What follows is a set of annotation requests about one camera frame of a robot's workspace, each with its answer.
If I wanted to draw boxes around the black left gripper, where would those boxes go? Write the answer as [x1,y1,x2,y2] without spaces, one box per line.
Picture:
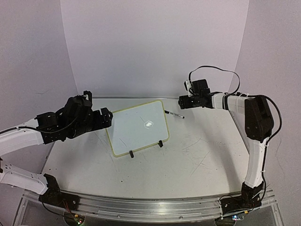
[64,107,112,139]

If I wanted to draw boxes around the right circuit board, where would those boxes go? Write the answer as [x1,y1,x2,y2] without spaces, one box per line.
[232,213,246,221]

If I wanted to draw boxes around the black whiteboard stand foot right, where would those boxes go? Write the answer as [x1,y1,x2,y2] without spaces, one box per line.
[158,140,163,148]

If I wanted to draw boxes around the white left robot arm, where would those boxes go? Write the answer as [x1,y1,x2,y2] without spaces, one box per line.
[0,91,113,206]

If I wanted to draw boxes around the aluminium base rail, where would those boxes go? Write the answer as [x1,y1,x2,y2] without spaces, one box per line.
[24,189,277,223]

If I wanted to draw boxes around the circuit board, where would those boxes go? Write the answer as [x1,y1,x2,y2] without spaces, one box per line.
[232,213,246,221]
[63,213,85,226]

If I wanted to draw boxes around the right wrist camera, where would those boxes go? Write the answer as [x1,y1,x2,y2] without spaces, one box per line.
[184,79,210,95]

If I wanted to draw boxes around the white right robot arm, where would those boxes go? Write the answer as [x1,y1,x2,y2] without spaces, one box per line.
[178,92,274,188]

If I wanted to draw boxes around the black whiteboard stand foot left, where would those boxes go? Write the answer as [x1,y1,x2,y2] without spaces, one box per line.
[129,150,134,158]

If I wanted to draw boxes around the yellow-framed whiteboard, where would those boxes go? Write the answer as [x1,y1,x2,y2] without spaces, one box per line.
[106,100,170,157]

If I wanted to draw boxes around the white whiteboard marker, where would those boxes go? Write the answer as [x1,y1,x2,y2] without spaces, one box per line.
[164,110,185,119]

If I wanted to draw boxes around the left circuit board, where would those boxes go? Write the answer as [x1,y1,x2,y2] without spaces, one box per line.
[63,213,85,226]

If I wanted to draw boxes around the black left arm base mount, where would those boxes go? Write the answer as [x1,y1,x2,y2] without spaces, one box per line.
[39,174,80,210]

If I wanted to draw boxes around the black right camera cable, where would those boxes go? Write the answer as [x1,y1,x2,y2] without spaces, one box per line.
[188,65,240,95]

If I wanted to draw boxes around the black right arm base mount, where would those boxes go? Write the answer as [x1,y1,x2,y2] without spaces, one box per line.
[219,182,266,216]

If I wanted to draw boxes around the black whiteboard stand foot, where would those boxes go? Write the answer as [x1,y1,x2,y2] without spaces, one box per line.
[158,140,163,148]
[129,150,134,158]

